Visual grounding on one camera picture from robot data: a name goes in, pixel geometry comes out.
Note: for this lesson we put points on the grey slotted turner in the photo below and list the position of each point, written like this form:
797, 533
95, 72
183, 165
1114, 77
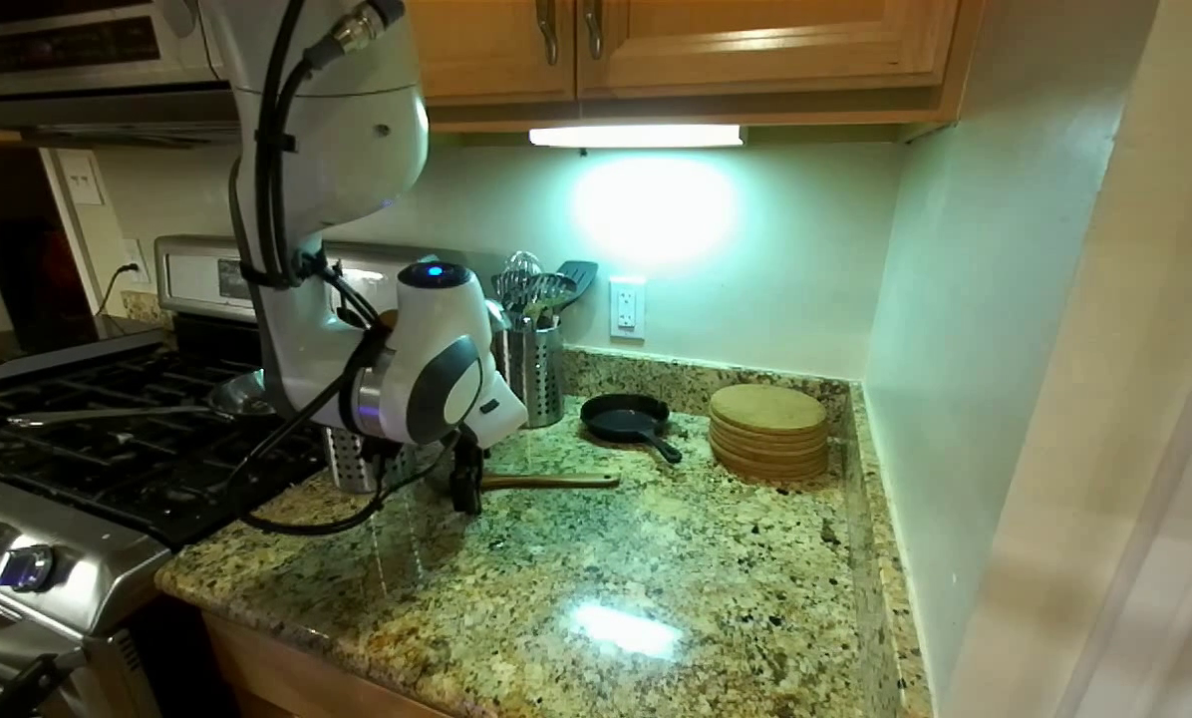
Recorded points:
557, 296

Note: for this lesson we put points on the stack of round wooden trivets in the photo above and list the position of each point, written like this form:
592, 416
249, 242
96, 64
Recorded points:
767, 424

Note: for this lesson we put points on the black stove grate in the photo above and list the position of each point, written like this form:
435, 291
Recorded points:
119, 462

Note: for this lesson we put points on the perforated wooden spoon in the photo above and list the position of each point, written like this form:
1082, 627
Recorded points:
557, 480

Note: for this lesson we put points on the steel utensil holder with utensils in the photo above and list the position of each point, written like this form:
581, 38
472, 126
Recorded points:
535, 381

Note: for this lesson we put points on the stainless steel stove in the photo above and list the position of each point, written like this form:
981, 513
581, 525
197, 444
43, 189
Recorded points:
76, 571

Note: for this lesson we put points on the under-cabinet light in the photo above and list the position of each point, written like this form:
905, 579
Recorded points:
636, 137

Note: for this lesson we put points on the steel range hood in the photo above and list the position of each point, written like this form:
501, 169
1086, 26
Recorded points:
76, 64

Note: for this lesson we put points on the stove knob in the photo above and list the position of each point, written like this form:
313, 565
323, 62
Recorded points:
28, 567

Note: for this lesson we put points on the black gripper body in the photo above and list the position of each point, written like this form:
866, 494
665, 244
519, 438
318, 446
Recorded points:
467, 454

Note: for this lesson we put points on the white wall outlet with plug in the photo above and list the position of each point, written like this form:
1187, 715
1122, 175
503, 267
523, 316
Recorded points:
135, 254

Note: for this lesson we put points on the black cast iron skillet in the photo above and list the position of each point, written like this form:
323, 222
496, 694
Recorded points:
625, 421

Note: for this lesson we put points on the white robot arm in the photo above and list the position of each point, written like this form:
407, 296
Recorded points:
341, 134

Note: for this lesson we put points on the wooden base cabinet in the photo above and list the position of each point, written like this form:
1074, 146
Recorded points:
277, 678

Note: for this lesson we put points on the white light switch plate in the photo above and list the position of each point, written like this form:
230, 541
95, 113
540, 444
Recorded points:
80, 175

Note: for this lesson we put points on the steel frying pan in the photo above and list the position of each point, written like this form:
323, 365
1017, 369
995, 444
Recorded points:
102, 412

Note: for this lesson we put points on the dark slotted spatula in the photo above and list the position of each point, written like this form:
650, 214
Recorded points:
581, 274

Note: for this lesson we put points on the wooden upper cabinet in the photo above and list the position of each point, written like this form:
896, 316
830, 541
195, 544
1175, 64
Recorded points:
755, 46

